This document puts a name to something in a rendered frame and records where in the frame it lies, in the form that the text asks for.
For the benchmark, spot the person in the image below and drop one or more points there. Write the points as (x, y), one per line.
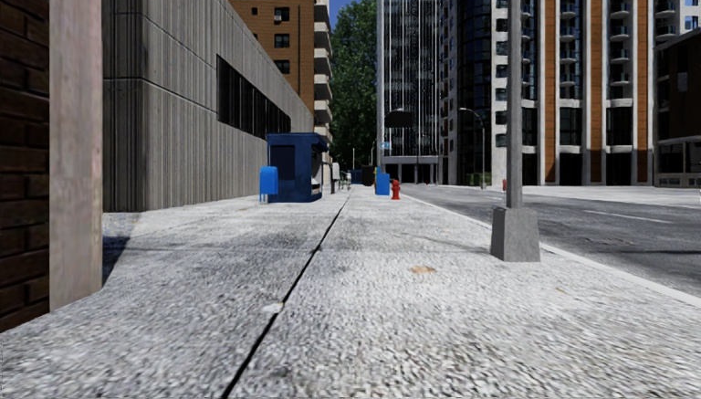
(348, 179)

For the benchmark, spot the blue letter box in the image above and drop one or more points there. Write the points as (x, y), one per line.
(268, 181)
(382, 183)

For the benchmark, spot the red fire hydrant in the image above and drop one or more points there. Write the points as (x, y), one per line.
(395, 190)

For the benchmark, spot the blue booth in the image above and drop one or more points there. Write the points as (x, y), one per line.
(293, 171)

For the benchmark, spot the trees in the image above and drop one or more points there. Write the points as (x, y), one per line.
(355, 81)

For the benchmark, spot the glass tower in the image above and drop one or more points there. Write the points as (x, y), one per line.
(408, 59)

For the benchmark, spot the grey street lamp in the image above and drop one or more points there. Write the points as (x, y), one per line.
(482, 147)

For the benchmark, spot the orange brick building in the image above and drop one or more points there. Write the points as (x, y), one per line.
(290, 32)

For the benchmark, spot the grey pole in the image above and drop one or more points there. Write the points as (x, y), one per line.
(515, 191)

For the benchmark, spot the grey concrete building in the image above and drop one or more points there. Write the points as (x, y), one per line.
(175, 125)

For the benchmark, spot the white and orange apartment building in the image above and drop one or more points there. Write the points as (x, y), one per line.
(580, 70)

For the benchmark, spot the dark brick building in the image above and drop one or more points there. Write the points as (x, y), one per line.
(33, 125)

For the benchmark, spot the white box on a post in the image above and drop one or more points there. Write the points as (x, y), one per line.
(335, 173)

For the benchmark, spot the sign on a post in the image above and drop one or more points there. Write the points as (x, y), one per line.
(384, 146)

